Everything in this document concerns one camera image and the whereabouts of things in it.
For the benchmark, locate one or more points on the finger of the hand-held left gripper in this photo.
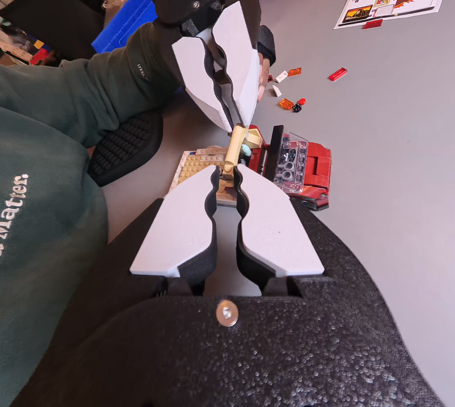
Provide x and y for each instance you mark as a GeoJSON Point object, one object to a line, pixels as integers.
{"type": "Point", "coordinates": [240, 51]}
{"type": "Point", "coordinates": [193, 72]}

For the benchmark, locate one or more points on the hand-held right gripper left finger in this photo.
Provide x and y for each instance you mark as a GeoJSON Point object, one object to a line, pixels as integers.
{"type": "Point", "coordinates": [177, 229]}

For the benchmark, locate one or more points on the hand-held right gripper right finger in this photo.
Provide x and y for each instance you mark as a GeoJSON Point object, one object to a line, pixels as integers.
{"type": "Point", "coordinates": [277, 232]}

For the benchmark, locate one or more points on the blue plastic bin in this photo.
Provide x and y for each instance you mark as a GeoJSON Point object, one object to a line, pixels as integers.
{"type": "Point", "coordinates": [124, 22]}

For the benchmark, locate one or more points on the red tan brick toy truck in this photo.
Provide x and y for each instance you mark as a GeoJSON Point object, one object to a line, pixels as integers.
{"type": "Point", "coordinates": [316, 165]}

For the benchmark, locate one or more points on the grey desk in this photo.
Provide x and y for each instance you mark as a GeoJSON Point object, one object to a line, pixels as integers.
{"type": "Point", "coordinates": [373, 165]}

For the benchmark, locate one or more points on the person's left hand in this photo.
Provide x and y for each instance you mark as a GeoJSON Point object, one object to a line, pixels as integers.
{"type": "Point", "coordinates": [264, 74]}

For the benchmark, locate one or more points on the white flat tile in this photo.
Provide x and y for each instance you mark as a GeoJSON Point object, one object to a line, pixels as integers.
{"type": "Point", "coordinates": [282, 76]}

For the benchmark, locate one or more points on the white slope brick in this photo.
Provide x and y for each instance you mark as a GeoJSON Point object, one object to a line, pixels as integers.
{"type": "Point", "coordinates": [277, 91]}

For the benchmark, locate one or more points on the orange transparent tile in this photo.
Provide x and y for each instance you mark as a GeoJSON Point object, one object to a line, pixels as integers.
{"type": "Point", "coordinates": [286, 103]}
{"type": "Point", "coordinates": [294, 72]}

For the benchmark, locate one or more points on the black small brick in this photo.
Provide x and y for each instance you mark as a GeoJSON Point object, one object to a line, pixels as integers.
{"type": "Point", "coordinates": [297, 108]}

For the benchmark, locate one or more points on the transparent red tile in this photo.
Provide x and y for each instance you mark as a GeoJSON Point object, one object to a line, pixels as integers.
{"type": "Point", "coordinates": [337, 74]}

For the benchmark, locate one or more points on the dark red tile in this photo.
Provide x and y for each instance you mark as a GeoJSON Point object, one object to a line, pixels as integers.
{"type": "Point", "coordinates": [373, 23]}

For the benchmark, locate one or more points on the black bulky object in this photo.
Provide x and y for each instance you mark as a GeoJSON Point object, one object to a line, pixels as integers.
{"type": "Point", "coordinates": [53, 12]}

